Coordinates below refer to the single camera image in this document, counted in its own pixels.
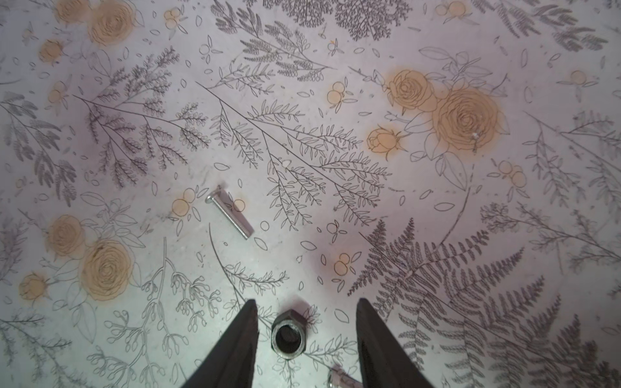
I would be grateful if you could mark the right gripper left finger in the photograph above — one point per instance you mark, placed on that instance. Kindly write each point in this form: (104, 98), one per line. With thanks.
(231, 362)

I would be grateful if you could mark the black hex nut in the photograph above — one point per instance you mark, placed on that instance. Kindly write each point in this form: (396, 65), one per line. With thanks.
(289, 335)

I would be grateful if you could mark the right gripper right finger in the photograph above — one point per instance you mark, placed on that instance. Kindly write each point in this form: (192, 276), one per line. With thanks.
(382, 361)

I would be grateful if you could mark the silver screw pair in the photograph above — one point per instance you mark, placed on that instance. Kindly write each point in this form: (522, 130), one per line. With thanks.
(337, 378)

